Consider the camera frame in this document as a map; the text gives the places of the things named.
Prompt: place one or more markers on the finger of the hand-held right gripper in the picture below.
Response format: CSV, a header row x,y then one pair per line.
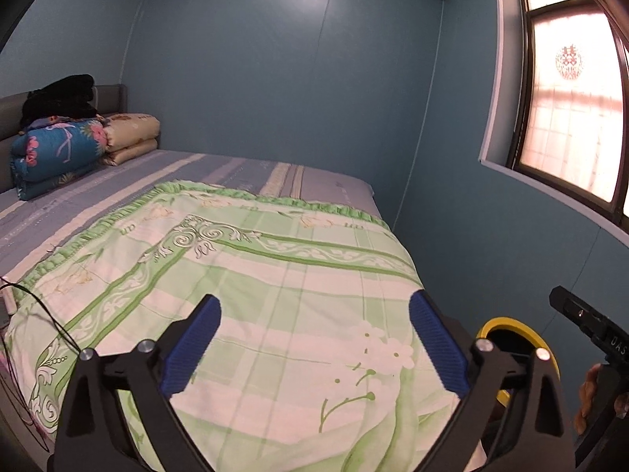
x,y
575,309

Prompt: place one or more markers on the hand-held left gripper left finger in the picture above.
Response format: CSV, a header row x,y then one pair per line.
x,y
194,344

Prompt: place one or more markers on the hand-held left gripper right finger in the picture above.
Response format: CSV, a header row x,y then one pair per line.
x,y
437,349

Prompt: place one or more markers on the yellow rimmed trash bin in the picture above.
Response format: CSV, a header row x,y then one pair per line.
x,y
511,327

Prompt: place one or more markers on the person's right hand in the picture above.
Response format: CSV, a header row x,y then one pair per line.
x,y
587,398

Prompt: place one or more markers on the green patterned blanket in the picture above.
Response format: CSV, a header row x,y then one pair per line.
x,y
295,280

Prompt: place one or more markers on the brown framed window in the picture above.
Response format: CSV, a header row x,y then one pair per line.
x,y
570,98

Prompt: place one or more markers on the beige folded quilt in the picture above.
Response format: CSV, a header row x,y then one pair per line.
x,y
135,132

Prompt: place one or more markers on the blue floral folded quilt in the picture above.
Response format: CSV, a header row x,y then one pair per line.
x,y
59,157

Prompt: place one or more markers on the red paper window decal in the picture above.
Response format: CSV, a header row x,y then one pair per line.
x,y
569,61

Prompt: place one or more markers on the black clothes pile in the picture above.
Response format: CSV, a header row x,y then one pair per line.
x,y
61,101

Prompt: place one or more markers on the grey padded headboard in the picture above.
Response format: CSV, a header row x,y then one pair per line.
x,y
10,113

